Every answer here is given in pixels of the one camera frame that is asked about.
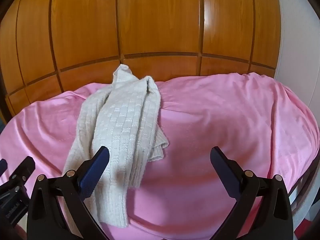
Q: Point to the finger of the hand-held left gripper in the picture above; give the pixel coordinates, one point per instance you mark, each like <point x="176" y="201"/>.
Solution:
<point x="25" y="167"/>
<point x="2" y="165"/>

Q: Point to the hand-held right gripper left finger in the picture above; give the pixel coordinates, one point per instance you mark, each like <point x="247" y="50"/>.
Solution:
<point x="93" y="173"/>

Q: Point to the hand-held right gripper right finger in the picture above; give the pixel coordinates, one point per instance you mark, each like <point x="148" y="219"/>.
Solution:
<point x="225" y="172"/>

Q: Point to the white knit sweater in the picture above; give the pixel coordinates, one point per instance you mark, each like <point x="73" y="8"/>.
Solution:
<point x="122" y="120"/>

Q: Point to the pink blanket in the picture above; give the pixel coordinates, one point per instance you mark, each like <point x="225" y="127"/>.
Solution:
<point x="212" y="120"/>

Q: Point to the wooden headboard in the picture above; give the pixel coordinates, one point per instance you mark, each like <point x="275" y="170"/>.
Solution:
<point x="155" y="20"/>

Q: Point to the dark wooden bed frame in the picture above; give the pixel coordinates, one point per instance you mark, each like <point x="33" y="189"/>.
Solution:
<point x="303" y="183"/>

